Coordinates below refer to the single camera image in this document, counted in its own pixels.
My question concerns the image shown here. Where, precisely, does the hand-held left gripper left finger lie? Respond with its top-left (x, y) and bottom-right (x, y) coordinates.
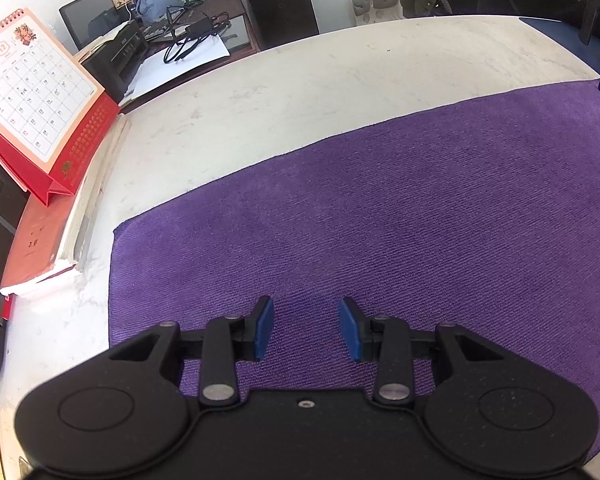
top-left (109, 296), bottom-right (275, 407)

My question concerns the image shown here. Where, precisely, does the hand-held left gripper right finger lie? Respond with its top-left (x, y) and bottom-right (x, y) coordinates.
top-left (339, 297), bottom-right (506, 407)

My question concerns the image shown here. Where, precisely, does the purple towel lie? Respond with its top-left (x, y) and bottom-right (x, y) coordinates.
top-left (107, 76), bottom-right (600, 466)

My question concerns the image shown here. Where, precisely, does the blue desk mat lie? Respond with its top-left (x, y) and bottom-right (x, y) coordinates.
top-left (520, 16), bottom-right (600, 78)

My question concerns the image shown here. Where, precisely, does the red books stack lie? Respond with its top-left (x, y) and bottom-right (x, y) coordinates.
top-left (0, 114), bottom-right (132, 297)

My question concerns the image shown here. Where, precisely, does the dark wooden desk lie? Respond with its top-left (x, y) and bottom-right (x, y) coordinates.
top-left (75, 0), bottom-right (261, 111)

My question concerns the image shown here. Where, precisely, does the black printer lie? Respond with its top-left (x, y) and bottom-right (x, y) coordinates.
top-left (80, 22), bottom-right (150, 103)

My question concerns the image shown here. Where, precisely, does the black water dispenser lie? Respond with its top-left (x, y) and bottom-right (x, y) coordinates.
top-left (232, 0), bottom-right (319, 51)

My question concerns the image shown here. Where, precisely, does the red desk calendar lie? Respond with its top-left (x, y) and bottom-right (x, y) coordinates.
top-left (0, 8), bottom-right (121, 207)

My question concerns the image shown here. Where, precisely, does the black monitor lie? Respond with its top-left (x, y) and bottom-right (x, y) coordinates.
top-left (59, 0), bottom-right (131, 53)

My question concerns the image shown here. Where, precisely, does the black cable with adapter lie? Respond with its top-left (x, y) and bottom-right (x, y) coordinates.
top-left (162, 6), bottom-right (231, 65)

